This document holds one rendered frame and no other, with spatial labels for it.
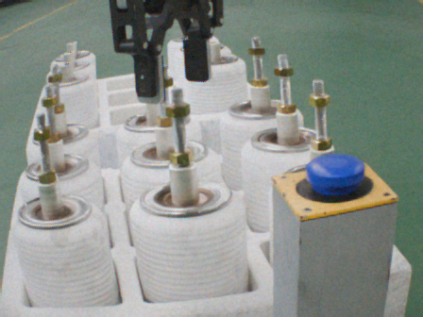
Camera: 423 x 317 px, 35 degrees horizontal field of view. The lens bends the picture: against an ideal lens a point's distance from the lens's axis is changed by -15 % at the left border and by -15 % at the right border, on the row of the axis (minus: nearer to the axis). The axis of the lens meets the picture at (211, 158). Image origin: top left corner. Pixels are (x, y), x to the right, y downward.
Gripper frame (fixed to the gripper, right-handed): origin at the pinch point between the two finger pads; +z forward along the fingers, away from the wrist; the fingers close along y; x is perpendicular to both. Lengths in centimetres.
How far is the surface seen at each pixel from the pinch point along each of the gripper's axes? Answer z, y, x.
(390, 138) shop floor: 36, 97, 9
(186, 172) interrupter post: 7.6, -0.8, -0.9
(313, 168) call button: 2.5, -9.8, -15.6
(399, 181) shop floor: 36, 72, 0
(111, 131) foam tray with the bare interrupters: 18, 33, 34
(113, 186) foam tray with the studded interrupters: 17.5, 15.2, 19.8
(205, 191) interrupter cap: 10.2, 1.8, -0.9
